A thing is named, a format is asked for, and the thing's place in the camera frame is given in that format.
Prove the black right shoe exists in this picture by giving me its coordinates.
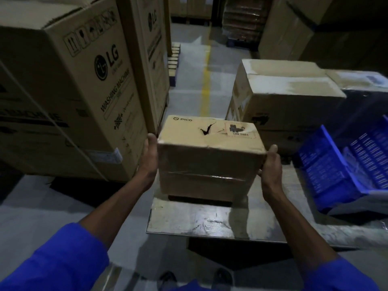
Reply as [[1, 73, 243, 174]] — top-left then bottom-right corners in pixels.
[[212, 267, 234, 291]]

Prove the blue work shirt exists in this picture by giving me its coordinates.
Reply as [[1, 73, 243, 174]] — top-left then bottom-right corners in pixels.
[[0, 222, 388, 291]]

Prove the person's left hand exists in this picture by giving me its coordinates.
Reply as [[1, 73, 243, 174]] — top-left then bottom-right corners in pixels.
[[137, 133, 159, 183]]

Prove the flat plastic wrapped carton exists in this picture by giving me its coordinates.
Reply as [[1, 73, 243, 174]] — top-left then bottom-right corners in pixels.
[[325, 69, 388, 92]]

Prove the large washing machine carton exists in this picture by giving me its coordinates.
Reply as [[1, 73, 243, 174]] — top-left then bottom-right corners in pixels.
[[0, 0, 148, 183]]

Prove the small taped cardboard box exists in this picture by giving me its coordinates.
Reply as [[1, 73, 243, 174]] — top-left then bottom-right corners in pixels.
[[157, 115, 267, 203]]

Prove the distant row of cartons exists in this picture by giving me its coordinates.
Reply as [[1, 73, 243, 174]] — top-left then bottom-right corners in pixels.
[[168, 0, 213, 19]]

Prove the wide dusty cardboard box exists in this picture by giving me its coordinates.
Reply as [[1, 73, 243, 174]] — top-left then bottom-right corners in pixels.
[[226, 59, 347, 155]]

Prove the person's right hand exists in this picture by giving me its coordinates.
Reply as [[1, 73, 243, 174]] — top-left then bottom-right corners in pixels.
[[257, 144, 284, 195]]

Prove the black left shoe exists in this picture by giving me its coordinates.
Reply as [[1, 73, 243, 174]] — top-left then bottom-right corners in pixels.
[[158, 270, 178, 291]]

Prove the tall narrow cardboard carton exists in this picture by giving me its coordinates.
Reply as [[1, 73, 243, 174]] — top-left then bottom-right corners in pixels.
[[117, 0, 171, 135]]

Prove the person's left forearm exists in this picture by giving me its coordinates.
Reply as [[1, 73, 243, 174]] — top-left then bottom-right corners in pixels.
[[77, 174, 156, 232]]

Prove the blue floor pallet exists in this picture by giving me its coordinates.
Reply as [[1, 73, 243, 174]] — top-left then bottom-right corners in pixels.
[[226, 38, 260, 48]]

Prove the black shoe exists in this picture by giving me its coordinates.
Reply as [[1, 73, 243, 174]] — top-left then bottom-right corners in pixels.
[[212, 267, 234, 291], [158, 270, 178, 291]]

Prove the blue plastic crate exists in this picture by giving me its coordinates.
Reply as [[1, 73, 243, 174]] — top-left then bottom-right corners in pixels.
[[295, 115, 388, 213]]

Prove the plastic wrapped goods stack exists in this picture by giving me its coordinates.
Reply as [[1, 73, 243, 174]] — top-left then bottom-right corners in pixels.
[[222, 0, 275, 40]]

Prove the huge brown cardboard carton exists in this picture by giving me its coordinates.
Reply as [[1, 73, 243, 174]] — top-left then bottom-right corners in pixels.
[[258, 0, 388, 71]]

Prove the person's right forearm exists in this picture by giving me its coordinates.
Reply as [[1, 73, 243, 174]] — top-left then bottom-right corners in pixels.
[[261, 185, 339, 271]]

